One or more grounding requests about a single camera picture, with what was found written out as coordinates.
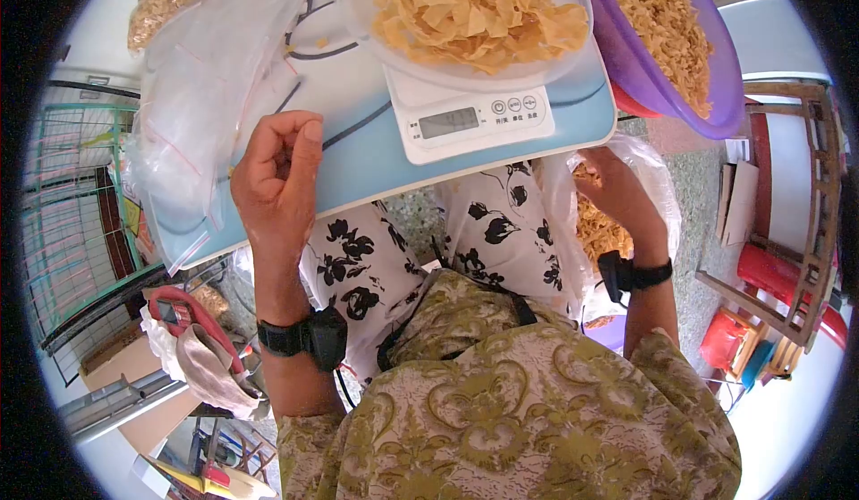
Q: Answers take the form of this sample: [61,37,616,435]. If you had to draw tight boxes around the large clear bag of snacks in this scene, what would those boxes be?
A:
[536,134,683,331]

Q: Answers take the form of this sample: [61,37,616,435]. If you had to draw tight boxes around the white digital kitchen scale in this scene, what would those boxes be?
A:
[383,64,557,166]

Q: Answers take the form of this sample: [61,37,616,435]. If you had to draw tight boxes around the person's body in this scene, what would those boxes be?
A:
[276,268,743,500]

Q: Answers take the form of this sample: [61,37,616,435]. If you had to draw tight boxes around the clear plastic weighing bowl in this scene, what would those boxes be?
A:
[338,0,595,93]

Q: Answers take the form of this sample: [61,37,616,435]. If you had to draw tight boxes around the white chest freezer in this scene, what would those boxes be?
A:
[714,0,833,86]

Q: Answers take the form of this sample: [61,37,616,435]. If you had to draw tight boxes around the green wire rack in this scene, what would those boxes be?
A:
[19,100,170,355]

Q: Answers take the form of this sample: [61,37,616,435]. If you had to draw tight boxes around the person's left hand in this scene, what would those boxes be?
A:
[230,111,326,249]

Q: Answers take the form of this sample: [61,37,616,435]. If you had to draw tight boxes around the purple plastic basin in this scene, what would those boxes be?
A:
[576,0,746,140]

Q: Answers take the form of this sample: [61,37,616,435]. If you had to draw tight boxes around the pile of yellow chip strips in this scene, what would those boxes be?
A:
[372,0,591,76]

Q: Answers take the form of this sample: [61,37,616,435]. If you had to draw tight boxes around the heap of brown fried snacks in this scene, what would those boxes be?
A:
[597,0,714,119]

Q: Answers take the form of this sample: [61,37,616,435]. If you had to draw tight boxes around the stack of clear zip bags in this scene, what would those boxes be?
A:
[123,0,311,234]

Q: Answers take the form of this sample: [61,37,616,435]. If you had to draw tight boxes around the cardboard sheets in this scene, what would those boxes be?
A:
[714,161,760,247]

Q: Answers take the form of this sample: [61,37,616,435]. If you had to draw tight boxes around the person's legs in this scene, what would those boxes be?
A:
[298,161,593,388]

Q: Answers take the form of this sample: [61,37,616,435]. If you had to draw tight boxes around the brown cardboard box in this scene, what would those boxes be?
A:
[79,334,204,455]

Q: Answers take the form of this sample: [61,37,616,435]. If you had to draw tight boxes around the black wrist band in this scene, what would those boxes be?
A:
[596,250,674,304]
[257,306,349,373]

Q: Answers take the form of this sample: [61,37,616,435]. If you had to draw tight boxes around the person's right hand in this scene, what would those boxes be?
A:
[572,146,671,267]

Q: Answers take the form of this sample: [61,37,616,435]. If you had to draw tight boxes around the red plastic basin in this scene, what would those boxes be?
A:
[608,81,663,120]

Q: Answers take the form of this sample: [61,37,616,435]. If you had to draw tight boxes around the person's left index finger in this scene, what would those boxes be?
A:
[250,111,311,164]

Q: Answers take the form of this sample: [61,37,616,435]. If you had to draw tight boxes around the person's left thumb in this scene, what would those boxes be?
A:
[287,119,326,192]

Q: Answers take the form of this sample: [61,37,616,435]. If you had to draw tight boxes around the red cylinder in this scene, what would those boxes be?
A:
[736,243,848,351]

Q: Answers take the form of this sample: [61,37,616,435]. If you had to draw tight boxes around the wooden frame chair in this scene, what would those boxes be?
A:
[694,81,848,355]

